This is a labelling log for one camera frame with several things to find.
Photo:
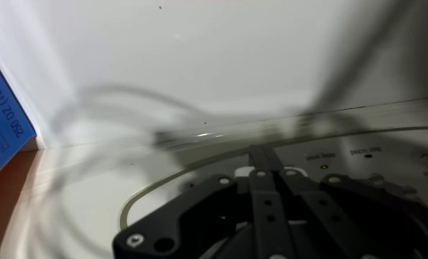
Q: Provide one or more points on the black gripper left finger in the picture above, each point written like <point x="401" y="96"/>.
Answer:
<point x="208" y="216"/>

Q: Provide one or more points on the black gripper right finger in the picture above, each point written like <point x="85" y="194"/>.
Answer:
<point x="358" y="216"/>

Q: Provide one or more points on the white washer with control panel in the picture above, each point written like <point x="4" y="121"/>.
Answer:
<point x="222" y="62"/>

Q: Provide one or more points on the blue and orange detergent box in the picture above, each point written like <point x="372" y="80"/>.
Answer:
<point x="2" y="123"/>

